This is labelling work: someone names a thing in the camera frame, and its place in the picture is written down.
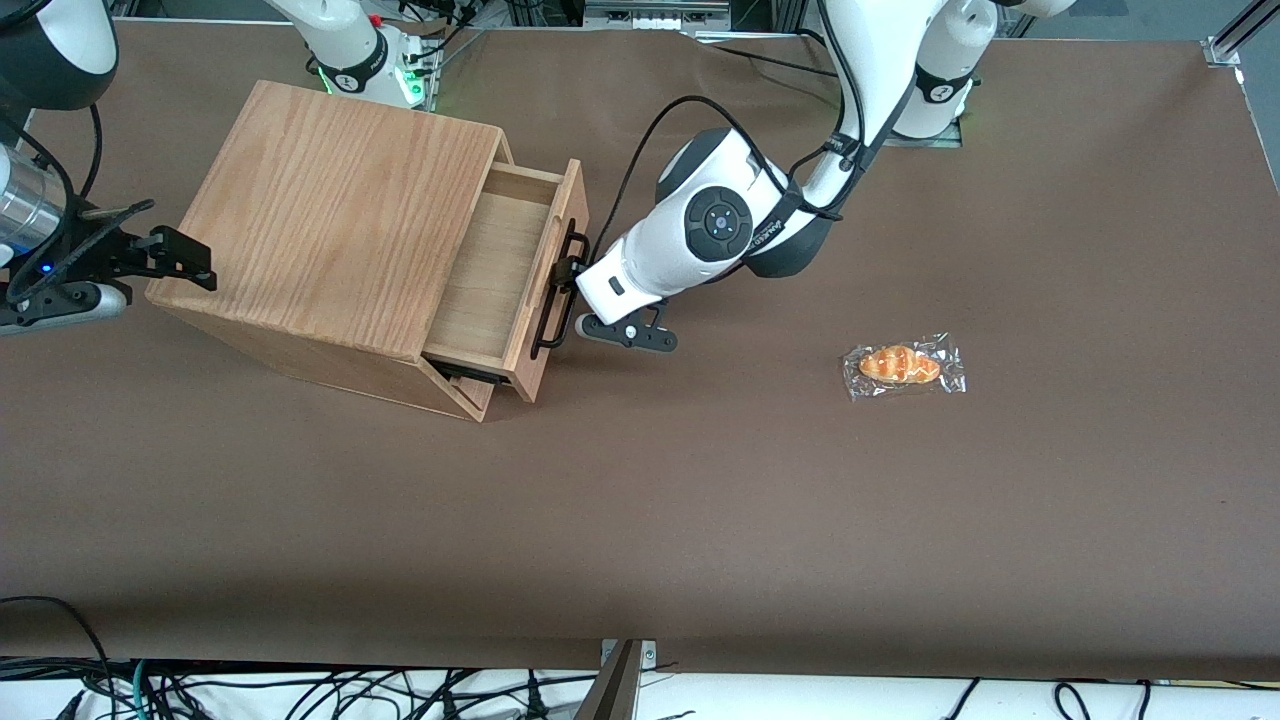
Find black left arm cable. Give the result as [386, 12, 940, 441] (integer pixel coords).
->
[600, 0, 873, 247]

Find grey equipment box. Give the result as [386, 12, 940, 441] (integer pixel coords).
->
[583, 0, 733, 31]

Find dark angled bar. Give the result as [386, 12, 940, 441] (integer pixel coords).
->
[575, 640, 643, 720]

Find black metal drawer handle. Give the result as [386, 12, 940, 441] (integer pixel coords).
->
[528, 218, 593, 362]

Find light wooden cabinet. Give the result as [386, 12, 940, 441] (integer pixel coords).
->
[145, 80, 516, 423]

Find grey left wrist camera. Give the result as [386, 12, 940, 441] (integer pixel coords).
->
[577, 303, 680, 355]

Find bread in clear wrapper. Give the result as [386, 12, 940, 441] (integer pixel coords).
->
[842, 333, 968, 403]

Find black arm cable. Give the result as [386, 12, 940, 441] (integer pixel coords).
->
[600, 0, 873, 247]
[0, 100, 106, 301]

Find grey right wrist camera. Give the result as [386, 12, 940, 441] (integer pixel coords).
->
[0, 282, 132, 335]

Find aluminium frame profile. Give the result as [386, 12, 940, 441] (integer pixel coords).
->
[1203, 0, 1280, 69]

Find long black table cable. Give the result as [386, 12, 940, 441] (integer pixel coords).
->
[695, 38, 839, 75]

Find light wooden drawer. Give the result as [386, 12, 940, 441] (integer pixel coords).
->
[422, 158, 591, 404]

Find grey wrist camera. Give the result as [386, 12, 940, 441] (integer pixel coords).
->
[577, 303, 680, 355]
[0, 282, 132, 335]

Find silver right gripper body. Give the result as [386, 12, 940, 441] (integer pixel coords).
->
[0, 146, 77, 267]

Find looped black cable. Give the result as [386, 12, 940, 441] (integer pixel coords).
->
[0, 595, 113, 720]

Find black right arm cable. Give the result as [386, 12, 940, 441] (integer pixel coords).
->
[0, 100, 106, 301]

